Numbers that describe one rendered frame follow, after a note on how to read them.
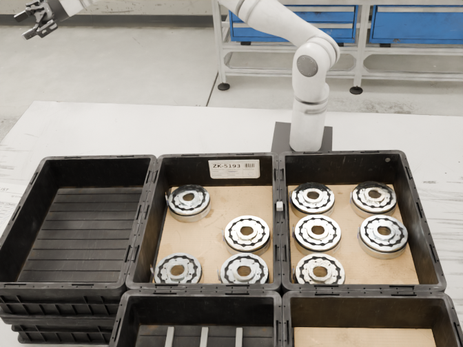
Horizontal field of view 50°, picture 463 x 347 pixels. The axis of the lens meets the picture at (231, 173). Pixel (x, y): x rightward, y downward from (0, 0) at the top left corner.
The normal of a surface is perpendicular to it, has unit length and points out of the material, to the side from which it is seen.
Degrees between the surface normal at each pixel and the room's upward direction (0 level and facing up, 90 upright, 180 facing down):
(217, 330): 0
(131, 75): 0
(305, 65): 91
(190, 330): 0
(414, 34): 90
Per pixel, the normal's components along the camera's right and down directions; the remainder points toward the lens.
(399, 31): -0.16, 0.67
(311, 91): -0.38, 0.66
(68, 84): -0.07, -0.74
